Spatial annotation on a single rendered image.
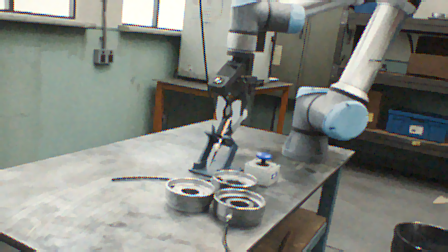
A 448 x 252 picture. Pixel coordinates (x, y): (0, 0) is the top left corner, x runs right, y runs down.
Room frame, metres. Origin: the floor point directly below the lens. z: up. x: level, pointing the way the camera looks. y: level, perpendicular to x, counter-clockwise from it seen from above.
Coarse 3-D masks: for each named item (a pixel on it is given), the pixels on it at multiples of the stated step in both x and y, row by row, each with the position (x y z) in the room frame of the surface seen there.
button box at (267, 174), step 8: (256, 160) 1.07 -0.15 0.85; (248, 168) 1.02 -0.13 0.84; (256, 168) 1.01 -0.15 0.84; (264, 168) 1.00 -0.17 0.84; (272, 168) 1.01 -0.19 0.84; (256, 176) 1.01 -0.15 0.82; (264, 176) 1.00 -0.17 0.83; (272, 176) 1.01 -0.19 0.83; (264, 184) 0.99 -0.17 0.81; (272, 184) 1.02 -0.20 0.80
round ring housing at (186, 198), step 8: (168, 184) 0.84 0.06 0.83; (176, 184) 0.86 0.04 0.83; (184, 184) 0.87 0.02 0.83; (192, 184) 0.87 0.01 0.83; (200, 184) 0.87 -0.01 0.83; (208, 184) 0.86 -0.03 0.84; (168, 192) 0.80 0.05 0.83; (176, 192) 0.78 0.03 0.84; (184, 192) 0.85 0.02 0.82; (192, 192) 0.85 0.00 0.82; (200, 192) 0.83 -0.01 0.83; (208, 192) 0.84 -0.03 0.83; (168, 200) 0.80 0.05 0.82; (176, 200) 0.78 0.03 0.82; (184, 200) 0.78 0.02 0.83; (192, 200) 0.78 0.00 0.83; (200, 200) 0.78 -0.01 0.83; (208, 200) 0.80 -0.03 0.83; (176, 208) 0.79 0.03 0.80; (184, 208) 0.78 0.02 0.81; (192, 208) 0.78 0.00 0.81; (200, 208) 0.79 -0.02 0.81; (208, 208) 0.81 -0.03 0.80
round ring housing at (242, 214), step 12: (216, 192) 0.81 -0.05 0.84; (228, 192) 0.84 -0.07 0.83; (240, 192) 0.84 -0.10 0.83; (252, 192) 0.83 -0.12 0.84; (216, 204) 0.77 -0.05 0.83; (228, 204) 0.78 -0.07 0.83; (240, 204) 0.81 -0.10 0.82; (252, 204) 0.80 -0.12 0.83; (264, 204) 0.78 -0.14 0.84; (216, 216) 0.78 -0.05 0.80; (240, 216) 0.74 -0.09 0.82; (252, 216) 0.75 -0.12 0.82
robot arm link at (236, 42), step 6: (228, 36) 1.11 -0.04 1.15; (234, 36) 1.09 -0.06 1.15; (240, 36) 1.08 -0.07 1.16; (246, 36) 1.08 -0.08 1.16; (252, 36) 1.09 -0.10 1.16; (228, 42) 1.11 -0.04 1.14; (234, 42) 1.09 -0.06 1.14; (240, 42) 1.08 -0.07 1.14; (246, 42) 1.08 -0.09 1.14; (252, 42) 1.09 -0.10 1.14; (228, 48) 1.11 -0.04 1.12; (234, 48) 1.09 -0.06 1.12; (240, 48) 1.08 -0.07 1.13; (246, 48) 1.08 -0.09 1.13; (252, 48) 1.09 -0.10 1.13
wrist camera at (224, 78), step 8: (224, 64) 1.10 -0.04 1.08; (232, 64) 1.09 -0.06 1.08; (240, 64) 1.09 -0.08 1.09; (224, 72) 1.07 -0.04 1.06; (232, 72) 1.06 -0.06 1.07; (240, 72) 1.09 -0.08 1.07; (216, 80) 1.03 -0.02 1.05; (224, 80) 1.03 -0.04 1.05; (232, 80) 1.05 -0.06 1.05; (216, 88) 1.02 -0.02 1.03; (224, 88) 1.02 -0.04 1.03
